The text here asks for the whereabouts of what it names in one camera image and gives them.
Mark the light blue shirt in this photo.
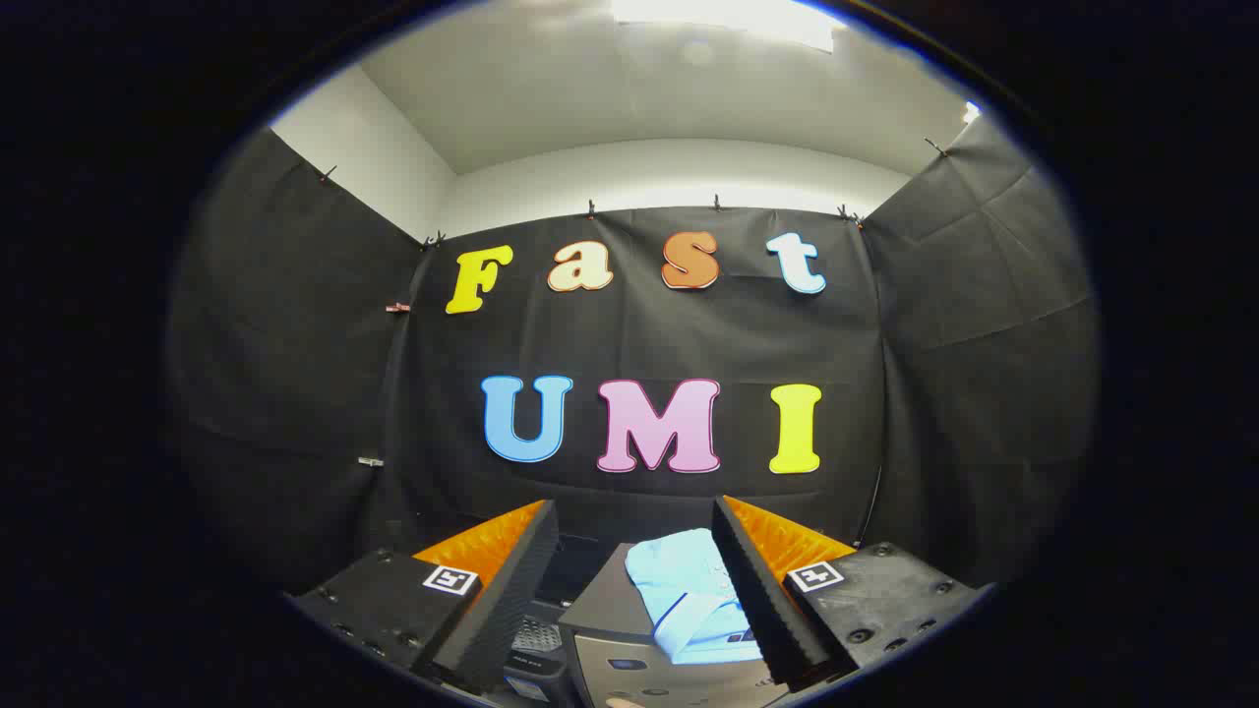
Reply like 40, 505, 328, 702
626, 528, 763, 665

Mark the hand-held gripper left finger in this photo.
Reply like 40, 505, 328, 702
293, 499, 562, 695

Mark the grey washing machine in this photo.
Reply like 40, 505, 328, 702
504, 590, 576, 705

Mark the thin cable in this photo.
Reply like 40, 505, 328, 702
854, 462, 883, 547

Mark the grey cabinet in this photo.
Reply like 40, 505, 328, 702
559, 543, 788, 708

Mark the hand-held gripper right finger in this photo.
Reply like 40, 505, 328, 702
711, 495, 985, 691

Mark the black backdrop cloth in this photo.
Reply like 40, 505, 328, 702
167, 118, 1101, 591

